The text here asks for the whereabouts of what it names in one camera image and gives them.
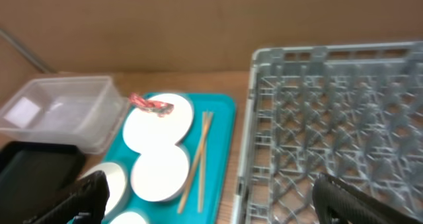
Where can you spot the wooden chopstick right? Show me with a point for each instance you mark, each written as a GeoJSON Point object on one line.
{"type": "Point", "coordinates": [202, 176]}

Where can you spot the wooden chopstick left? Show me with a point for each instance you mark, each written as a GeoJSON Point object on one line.
{"type": "Point", "coordinates": [206, 121]}

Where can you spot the pink bowl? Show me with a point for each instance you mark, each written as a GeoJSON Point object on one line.
{"type": "Point", "coordinates": [161, 174]}

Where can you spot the black tray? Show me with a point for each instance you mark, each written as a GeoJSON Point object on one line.
{"type": "Point", "coordinates": [32, 172]}

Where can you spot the small white cup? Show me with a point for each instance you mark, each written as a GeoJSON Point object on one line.
{"type": "Point", "coordinates": [129, 217]}

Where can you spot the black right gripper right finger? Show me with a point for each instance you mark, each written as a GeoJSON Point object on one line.
{"type": "Point", "coordinates": [338, 202]}

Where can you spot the grey dishwasher rack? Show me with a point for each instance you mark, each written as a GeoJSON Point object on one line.
{"type": "Point", "coordinates": [351, 111]}

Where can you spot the teal serving tray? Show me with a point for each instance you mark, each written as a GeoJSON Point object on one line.
{"type": "Point", "coordinates": [218, 144]}

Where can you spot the clear plastic bin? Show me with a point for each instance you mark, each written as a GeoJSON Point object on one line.
{"type": "Point", "coordinates": [80, 111]}

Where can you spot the pink plate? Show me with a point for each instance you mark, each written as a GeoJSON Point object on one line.
{"type": "Point", "coordinates": [146, 131]}

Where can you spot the grey bowl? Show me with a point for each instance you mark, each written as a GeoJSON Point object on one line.
{"type": "Point", "coordinates": [117, 179]}

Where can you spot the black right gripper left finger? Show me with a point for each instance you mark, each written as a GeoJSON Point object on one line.
{"type": "Point", "coordinates": [84, 201]}

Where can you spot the wooden chopstick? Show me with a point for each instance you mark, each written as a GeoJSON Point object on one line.
{"type": "Point", "coordinates": [202, 176]}
{"type": "Point", "coordinates": [206, 121]}

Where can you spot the red snack wrapper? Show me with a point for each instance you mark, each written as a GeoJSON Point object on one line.
{"type": "Point", "coordinates": [159, 108]}

